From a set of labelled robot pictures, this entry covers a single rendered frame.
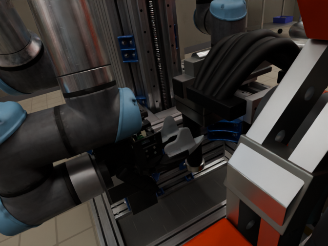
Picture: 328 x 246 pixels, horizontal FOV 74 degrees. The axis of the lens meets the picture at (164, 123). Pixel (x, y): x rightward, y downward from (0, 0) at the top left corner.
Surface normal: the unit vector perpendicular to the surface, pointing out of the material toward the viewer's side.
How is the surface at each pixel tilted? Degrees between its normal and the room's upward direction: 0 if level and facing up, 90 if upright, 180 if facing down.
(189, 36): 90
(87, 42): 77
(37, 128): 44
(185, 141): 90
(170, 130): 86
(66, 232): 0
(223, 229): 0
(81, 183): 61
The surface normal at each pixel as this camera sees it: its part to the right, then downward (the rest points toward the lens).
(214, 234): -0.14, -0.84
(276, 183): -0.70, -0.34
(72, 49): 0.26, 0.25
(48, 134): 0.25, -0.04
